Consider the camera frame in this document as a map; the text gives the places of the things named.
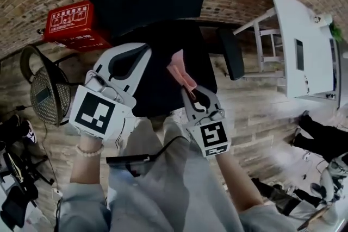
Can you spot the black chair armrest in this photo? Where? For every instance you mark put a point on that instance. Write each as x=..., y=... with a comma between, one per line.
x=232, y=54

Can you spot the woven rattan chair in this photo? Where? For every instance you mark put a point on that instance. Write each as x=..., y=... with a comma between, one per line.
x=46, y=95

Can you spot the pink cloth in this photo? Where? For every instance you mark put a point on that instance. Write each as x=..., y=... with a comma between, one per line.
x=179, y=68

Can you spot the black bag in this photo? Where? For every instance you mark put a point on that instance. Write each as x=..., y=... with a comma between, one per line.
x=16, y=193

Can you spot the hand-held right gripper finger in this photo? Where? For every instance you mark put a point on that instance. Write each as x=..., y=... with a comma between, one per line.
x=213, y=101
x=190, y=108

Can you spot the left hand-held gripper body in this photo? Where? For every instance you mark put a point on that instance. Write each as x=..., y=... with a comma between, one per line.
x=92, y=114

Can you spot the person's right forearm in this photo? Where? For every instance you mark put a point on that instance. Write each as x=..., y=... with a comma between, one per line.
x=233, y=182

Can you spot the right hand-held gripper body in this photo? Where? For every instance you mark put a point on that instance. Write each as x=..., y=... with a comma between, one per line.
x=214, y=135

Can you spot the person's legs in grey trousers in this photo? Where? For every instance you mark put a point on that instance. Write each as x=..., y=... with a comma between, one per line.
x=152, y=193

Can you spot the white table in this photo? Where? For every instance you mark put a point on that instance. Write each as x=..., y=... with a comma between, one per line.
x=291, y=35

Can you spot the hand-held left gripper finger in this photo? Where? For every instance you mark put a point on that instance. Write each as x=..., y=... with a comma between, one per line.
x=104, y=55
x=141, y=65

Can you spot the red fire extinguisher box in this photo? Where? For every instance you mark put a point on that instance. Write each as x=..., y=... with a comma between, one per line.
x=70, y=24

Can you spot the person's left forearm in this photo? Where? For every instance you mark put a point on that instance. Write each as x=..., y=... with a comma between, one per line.
x=84, y=171

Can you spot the black phone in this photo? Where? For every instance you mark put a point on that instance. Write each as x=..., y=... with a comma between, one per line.
x=299, y=54

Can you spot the black and white sneaker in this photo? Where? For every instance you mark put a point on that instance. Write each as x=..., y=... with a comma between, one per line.
x=30, y=131

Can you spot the green plant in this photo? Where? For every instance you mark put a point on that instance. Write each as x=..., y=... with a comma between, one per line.
x=336, y=31

